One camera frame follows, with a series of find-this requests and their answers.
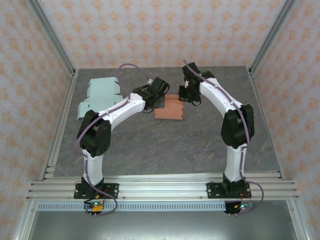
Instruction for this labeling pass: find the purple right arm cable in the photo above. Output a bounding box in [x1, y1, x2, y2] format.
[183, 59, 265, 216]

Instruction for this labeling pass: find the aluminium frame bar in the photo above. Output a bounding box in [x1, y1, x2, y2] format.
[13, 199, 38, 240]
[286, 199, 310, 240]

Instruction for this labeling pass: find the grey metal sheet panel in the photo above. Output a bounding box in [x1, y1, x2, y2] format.
[27, 211, 298, 240]

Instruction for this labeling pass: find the aluminium table side rail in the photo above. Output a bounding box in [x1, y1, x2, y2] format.
[247, 66, 286, 181]
[39, 69, 80, 181]

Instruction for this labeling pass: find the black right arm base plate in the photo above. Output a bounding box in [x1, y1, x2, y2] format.
[206, 182, 251, 200]

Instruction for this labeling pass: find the pink paper box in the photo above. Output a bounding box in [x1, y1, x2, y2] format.
[154, 94, 185, 121]

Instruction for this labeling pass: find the slotted grey cable duct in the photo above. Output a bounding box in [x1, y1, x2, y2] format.
[36, 201, 227, 212]

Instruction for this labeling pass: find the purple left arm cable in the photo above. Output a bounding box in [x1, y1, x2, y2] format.
[74, 63, 153, 217]

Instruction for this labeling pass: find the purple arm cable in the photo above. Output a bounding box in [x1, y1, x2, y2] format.
[74, 63, 153, 217]
[183, 59, 265, 216]

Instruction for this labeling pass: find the aluminium mounting rail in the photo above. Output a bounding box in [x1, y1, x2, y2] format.
[26, 174, 300, 201]

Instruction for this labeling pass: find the light blue paper box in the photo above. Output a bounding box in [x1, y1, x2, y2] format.
[77, 78, 126, 121]

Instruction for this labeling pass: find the aluminium frame post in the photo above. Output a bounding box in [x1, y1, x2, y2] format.
[26, 0, 77, 77]
[248, 0, 298, 77]

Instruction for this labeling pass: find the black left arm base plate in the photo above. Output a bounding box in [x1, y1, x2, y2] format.
[73, 183, 120, 200]

